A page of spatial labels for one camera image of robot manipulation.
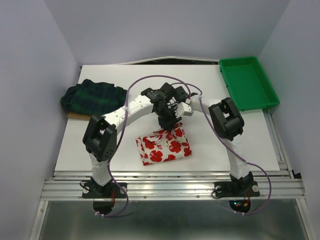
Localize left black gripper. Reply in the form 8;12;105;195
154;105;182;132

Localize red poppy floral skirt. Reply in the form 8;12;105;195
135;122;193;166

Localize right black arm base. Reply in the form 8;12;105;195
211;172;260;214

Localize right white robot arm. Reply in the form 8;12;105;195
167;86;255;198

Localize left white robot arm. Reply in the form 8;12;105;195
82;83;188;197

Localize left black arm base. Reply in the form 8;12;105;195
79;177;129;218

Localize green plastic bin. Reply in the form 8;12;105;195
219;56;280;111

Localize dark green plaid skirt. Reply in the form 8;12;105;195
60;79;127;116

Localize brown cardboard sheet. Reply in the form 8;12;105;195
67;112;91;121

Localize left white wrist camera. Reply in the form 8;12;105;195
174;102;194;118

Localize aluminium mounting rail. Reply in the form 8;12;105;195
40;170;306;201

